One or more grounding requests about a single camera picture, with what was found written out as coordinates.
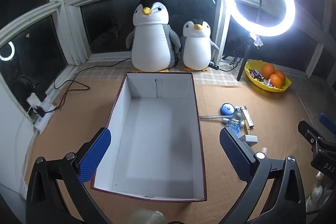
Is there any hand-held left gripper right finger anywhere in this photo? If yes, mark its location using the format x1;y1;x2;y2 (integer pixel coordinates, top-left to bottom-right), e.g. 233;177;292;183
219;127;307;224

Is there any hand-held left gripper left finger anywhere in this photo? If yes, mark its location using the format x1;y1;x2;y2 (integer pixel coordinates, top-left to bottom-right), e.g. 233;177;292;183
26;127;112;224

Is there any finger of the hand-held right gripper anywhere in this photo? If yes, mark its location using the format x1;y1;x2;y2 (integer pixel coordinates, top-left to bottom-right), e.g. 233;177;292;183
298;120;328;147
319;113;336;132

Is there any white wall charger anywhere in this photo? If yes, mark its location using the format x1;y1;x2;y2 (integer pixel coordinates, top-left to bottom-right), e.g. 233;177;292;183
240;135;258;147

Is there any small clear bottle white cap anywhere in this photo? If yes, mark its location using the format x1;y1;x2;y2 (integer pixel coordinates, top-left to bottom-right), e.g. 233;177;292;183
223;118;241;134

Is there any patterned lighter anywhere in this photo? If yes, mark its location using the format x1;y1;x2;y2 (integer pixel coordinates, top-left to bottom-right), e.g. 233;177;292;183
240;106;255;128

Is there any blue round tin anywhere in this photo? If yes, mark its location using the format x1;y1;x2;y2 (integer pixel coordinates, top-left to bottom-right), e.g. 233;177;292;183
220;103;235;116

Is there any white cardboard box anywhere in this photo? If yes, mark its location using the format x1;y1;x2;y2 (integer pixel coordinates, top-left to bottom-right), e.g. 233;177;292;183
91;72;208;203

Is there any person's right hand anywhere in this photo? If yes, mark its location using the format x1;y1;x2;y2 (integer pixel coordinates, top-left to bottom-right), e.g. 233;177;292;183
310;172;336;214

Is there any metal spoon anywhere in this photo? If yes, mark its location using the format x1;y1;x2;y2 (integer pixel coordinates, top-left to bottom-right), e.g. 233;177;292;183
199;111;246;122

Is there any white power strip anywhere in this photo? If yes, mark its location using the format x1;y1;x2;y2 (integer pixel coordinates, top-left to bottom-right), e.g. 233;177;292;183
34;102;57;133

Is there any orange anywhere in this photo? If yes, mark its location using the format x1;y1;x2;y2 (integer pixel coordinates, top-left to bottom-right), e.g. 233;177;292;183
269;74;284;88
262;63;275;79
274;70;286;83

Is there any yellow fruit bowl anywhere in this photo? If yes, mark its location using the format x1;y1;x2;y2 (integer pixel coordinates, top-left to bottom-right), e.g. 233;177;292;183
244;60;292;93

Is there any dark candy wrapper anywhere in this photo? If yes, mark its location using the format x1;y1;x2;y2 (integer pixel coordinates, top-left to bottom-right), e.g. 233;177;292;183
249;69;264;81

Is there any white power adapter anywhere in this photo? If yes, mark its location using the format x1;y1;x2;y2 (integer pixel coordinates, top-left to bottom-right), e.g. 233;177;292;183
27;93;42;107

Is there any checked cloth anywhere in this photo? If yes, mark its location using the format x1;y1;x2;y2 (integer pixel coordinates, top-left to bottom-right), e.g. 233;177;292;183
67;57;334;119

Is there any white paper tag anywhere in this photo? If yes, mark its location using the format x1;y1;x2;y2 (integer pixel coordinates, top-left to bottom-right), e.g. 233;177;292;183
252;35;264;48

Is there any small penguin plush toy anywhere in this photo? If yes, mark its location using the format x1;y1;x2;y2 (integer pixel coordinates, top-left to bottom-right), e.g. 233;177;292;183
180;19;220;72

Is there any large penguin plush toy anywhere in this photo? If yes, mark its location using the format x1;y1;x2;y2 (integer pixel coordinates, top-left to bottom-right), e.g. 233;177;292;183
126;0;182;73

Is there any long black cable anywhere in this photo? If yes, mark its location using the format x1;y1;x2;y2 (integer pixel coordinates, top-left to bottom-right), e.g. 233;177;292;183
54;58;133;110

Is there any black ring light cable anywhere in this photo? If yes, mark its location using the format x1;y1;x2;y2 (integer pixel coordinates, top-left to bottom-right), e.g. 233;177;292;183
219;55;246;73

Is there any thin black cable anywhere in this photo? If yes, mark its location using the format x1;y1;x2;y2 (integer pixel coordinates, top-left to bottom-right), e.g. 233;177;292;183
18;76;40;94

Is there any black ring light stand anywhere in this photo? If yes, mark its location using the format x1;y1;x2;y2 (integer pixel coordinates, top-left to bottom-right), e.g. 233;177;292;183
222;0;268;82

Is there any white window frame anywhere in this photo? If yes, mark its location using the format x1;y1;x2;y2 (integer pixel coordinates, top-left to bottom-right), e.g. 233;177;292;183
0;0;336;80

